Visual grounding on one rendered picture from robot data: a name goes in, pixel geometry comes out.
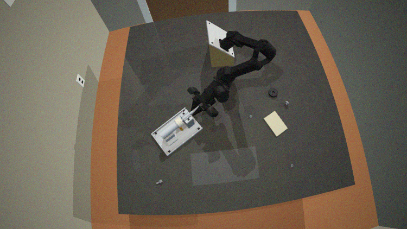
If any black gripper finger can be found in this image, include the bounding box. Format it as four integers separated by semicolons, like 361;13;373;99
191;98;201;111
193;106;206;116

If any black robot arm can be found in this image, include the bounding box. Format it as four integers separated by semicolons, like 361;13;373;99
208;31;276;103

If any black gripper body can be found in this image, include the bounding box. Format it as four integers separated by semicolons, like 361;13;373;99
187;87;219;117

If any dark grey rubber washer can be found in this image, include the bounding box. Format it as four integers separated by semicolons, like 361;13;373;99
268;88;278;98

